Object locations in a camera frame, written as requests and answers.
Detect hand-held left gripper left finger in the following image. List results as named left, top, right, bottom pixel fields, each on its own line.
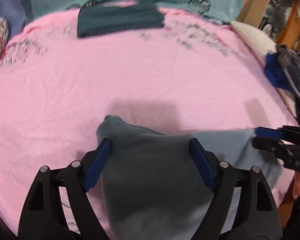
left=17, top=137, right=113, bottom=240

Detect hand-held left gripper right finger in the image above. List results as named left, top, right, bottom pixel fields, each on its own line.
left=189, top=137, right=283, bottom=240

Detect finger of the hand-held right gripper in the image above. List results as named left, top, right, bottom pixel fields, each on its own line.
left=251, top=137, right=300, bottom=172
left=254, top=126, right=300, bottom=143

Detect grey fleece pants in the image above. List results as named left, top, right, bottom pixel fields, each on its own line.
left=95, top=114, right=284, bottom=240

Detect dark clothing pile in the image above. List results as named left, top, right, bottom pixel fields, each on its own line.
left=276, top=44, right=300, bottom=130

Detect pink floral bed sheet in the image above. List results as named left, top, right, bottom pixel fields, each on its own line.
left=0, top=0, right=300, bottom=240

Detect white pillow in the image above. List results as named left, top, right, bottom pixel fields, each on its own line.
left=230, top=21, right=299, bottom=117

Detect orange wooden cabinet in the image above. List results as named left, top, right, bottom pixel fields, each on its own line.
left=275, top=0, right=300, bottom=54

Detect dark green folded cloth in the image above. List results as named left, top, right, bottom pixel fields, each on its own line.
left=77, top=1, right=165, bottom=38

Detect wooden bed frame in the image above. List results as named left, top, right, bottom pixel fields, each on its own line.
left=236, top=0, right=278, bottom=23

